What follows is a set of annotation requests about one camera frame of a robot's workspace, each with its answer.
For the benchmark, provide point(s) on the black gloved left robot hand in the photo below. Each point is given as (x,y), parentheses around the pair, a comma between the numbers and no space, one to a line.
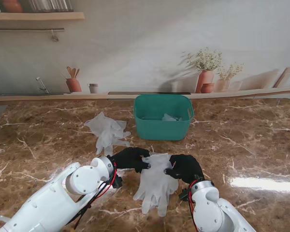
(130,159)

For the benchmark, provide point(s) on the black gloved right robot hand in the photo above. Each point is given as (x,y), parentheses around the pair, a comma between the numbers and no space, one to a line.
(188,169)

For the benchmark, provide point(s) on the teal plastic basket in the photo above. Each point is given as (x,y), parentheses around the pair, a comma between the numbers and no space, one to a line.
(162,130)

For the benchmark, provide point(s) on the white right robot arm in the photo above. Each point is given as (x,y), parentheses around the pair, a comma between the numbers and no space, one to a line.
(215,210)

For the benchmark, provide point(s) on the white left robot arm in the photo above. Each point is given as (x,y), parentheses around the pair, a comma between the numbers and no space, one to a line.
(50,205)

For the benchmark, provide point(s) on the grey mug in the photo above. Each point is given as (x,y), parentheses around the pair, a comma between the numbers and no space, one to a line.
(93,88)

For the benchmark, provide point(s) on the small round terracotta pot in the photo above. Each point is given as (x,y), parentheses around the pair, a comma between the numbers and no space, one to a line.
(207,88)

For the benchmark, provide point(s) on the tall terracotta vase with plant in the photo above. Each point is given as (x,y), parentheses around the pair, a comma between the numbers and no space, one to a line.
(205,81)

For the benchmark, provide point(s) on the glass vase with flowers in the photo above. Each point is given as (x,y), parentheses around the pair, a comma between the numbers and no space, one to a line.
(222,85)

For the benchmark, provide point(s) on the long wooden ledge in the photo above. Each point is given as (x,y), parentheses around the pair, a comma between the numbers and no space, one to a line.
(62,96)

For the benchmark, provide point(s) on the terracotta utensil pot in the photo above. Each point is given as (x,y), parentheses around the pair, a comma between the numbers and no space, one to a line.
(73,85)

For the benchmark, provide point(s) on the metal faucet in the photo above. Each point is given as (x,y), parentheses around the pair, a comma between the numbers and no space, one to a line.
(41,84)

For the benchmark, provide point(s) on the white zip tie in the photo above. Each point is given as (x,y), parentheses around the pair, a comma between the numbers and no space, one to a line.
(0,216)

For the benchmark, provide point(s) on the row of glass jars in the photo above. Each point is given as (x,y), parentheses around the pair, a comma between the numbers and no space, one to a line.
(50,6)

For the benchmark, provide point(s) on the terracotta pot on shelf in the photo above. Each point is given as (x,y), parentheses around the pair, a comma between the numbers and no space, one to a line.
(13,6)

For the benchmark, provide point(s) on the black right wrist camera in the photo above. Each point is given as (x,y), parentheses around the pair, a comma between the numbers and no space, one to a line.
(184,195)

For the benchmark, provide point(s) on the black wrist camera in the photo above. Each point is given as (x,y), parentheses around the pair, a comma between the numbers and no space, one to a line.
(184,195)
(117,182)

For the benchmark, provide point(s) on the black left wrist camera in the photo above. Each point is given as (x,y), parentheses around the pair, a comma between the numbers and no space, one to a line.
(117,182)

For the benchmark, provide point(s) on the metal rail hook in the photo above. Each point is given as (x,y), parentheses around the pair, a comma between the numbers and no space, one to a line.
(53,33)

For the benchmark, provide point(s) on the metal wall rail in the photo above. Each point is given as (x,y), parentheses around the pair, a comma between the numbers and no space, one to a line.
(26,29)

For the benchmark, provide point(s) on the wooden wall shelf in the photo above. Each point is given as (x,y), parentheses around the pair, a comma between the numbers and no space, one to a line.
(38,16)

